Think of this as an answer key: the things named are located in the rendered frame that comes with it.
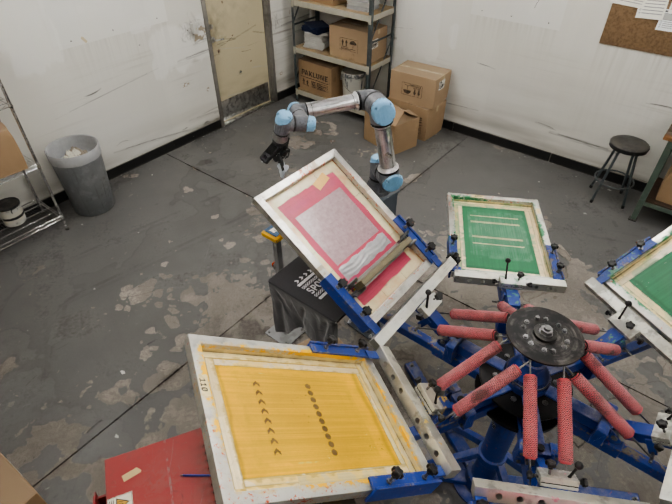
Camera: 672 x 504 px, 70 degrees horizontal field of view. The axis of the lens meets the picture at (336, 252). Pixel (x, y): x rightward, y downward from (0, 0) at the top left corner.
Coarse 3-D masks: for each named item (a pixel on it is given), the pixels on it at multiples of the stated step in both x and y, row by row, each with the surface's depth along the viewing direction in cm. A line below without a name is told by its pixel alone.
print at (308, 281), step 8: (304, 272) 269; (312, 272) 269; (296, 280) 264; (304, 280) 264; (312, 280) 264; (320, 280) 264; (304, 288) 260; (312, 288) 260; (320, 288) 260; (320, 296) 255
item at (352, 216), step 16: (336, 176) 249; (320, 192) 240; (336, 192) 244; (336, 208) 240; (352, 208) 244; (352, 224) 240; (368, 224) 244; (368, 240) 240; (400, 256) 244; (384, 272) 235
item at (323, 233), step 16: (304, 192) 236; (288, 208) 227; (304, 208) 231; (320, 208) 235; (304, 224) 227; (320, 224) 231; (336, 224) 235; (320, 240) 227; (336, 240) 231; (352, 240) 235; (336, 256) 227; (336, 272) 223; (352, 288) 223; (368, 288) 227
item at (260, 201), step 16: (320, 160) 244; (336, 160) 250; (304, 176) 237; (352, 176) 249; (272, 192) 223; (368, 192) 249; (384, 208) 249; (272, 224) 219; (288, 240) 218; (304, 256) 216; (320, 272) 215; (416, 272) 239; (400, 288) 231; (384, 304) 223
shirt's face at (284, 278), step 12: (288, 264) 274; (300, 264) 274; (276, 276) 267; (288, 276) 267; (288, 288) 260; (300, 288) 260; (312, 300) 253; (324, 300) 253; (324, 312) 247; (336, 312) 247
